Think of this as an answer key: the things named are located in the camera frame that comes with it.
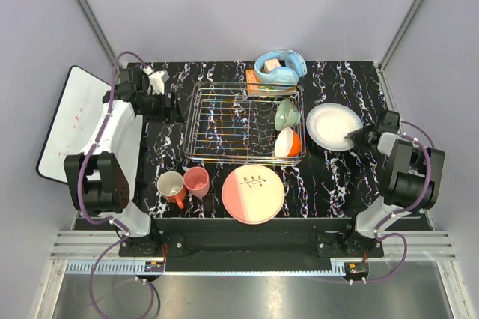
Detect pink cube box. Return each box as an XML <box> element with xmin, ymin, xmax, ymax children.
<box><xmin>263</xmin><ymin>58</ymin><xmax>281</xmax><ymax>73</ymax></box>

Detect pink cup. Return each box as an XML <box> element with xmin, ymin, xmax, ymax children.
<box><xmin>183</xmin><ymin>166</ymin><xmax>210</xmax><ymax>198</ymax></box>

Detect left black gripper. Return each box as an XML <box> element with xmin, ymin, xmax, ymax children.
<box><xmin>138</xmin><ymin>90</ymin><xmax>183</xmax><ymax>124</ymax></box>

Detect white whiteboard black frame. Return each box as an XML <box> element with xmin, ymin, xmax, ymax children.
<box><xmin>35</xmin><ymin>65</ymin><xmax>145</xmax><ymax>202</ymax></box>

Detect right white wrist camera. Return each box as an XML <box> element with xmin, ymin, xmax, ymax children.
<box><xmin>376</xmin><ymin>132</ymin><xmax>401</xmax><ymax>157</ymax></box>

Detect pale green bowl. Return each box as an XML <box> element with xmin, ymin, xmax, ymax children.
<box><xmin>274</xmin><ymin>98</ymin><xmax>301</xmax><ymax>132</ymax></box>

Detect metal wire dish rack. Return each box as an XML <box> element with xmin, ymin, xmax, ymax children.
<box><xmin>184</xmin><ymin>82</ymin><xmax>306</xmax><ymax>166</ymax></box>

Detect blue headphones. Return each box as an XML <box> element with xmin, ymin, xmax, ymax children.
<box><xmin>254</xmin><ymin>50</ymin><xmax>308</xmax><ymax>85</ymax></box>

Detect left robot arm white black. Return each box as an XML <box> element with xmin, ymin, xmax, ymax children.
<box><xmin>64</xmin><ymin>67</ymin><xmax>183</xmax><ymax>256</ymax></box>

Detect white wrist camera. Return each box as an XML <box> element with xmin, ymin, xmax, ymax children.
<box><xmin>376</xmin><ymin>132</ymin><xmax>401</xmax><ymax>157</ymax></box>
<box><xmin>143</xmin><ymin>67</ymin><xmax>169</xmax><ymax>95</ymax></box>

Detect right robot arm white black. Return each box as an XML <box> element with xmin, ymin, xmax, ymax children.
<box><xmin>340</xmin><ymin>110</ymin><xmax>445</xmax><ymax>257</ymax></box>

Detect white scalloped plate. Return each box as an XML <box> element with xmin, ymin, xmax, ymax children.
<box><xmin>306</xmin><ymin>103</ymin><xmax>363</xmax><ymax>151</ymax></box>

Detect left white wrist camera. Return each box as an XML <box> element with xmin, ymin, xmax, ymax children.
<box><xmin>143</xmin><ymin>67</ymin><xmax>169</xmax><ymax>95</ymax></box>

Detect orange book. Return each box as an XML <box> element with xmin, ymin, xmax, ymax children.
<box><xmin>245</xmin><ymin>69</ymin><xmax>297</xmax><ymax>97</ymax></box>

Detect pink and cream plate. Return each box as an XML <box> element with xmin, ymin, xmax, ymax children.
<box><xmin>222</xmin><ymin>165</ymin><xmax>285</xmax><ymax>225</ymax></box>

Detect orange mug white inside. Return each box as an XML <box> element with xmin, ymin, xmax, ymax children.
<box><xmin>156</xmin><ymin>171</ymin><xmax>187</xmax><ymax>210</ymax></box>

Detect aluminium cable duct rail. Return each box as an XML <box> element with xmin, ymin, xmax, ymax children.
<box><xmin>50</xmin><ymin>231</ymin><xmax>456</xmax><ymax>276</ymax></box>

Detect orange bowl white inside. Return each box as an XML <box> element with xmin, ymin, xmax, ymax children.
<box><xmin>274</xmin><ymin>127</ymin><xmax>302</xmax><ymax>158</ymax></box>

